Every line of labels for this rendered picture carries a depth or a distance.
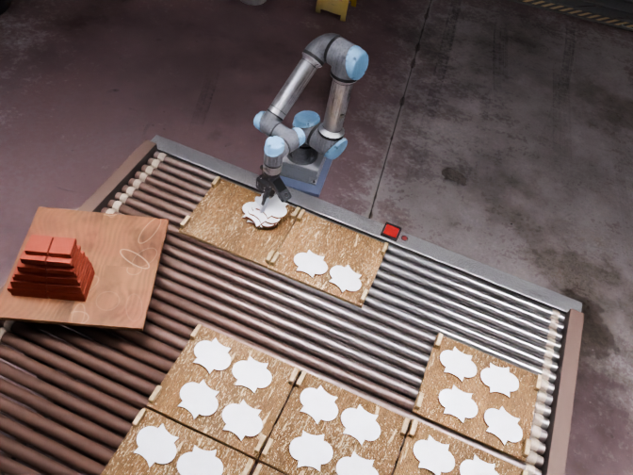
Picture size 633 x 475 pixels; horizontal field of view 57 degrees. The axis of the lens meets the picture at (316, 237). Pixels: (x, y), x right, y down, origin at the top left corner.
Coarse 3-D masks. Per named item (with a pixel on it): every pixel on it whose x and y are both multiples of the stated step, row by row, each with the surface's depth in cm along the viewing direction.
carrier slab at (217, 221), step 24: (216, 192) 259; (240, 192) 261; (192, 216) 249; (216, 216) 250; (240, 216) 252; (288, 216) 256; (216, 240) 242; (240, 240) 244; (264, 240) 245; (264, 264) 237
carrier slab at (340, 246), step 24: (312, 216) 257; (288, 240) 247; (312, 240) 248; (336, 240) 250; (360, 240) 252; (288, 264) 239; (336, 264) 242; (360, 264) 244; (336, 288) 234; (360, 288) 236
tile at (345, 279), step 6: (330, 270) 238; (336, 270) 239; (342, 270) 239; (348, 270) 240; (336, 276) 237; (342, 276) 237; (348, 276) 238; (354, 276) 238; (360, 276) 239; (330, 282) 235; (336, 282) 235; (342, 282) 236; (348, 282) 236; (354, 282) 236; (360, 282) 237; (342, 288) 233; (348, 288) 234; (354, 288) 234
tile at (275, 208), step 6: (276, 198) 253; (270, 204) 250; (276, 204) 251; (282, 204) 251; (270, 210) 248; (276, 210) 248; (282, 210) 249; (270, 216) 246; (276, 216) 246; (282, 216) 247
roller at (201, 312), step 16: (160, 288) 226; (176, 304) 223; (192, 304) 223; (208, 320) 222; (224, 320) 220; (256, 336) 218; (288, 352) 216; (304, 352) 217; (320, 368) 214; (336, 368) 214; (352, 384) 212; (368, 384) 212; (384, 400) 212; (400, 400) 210
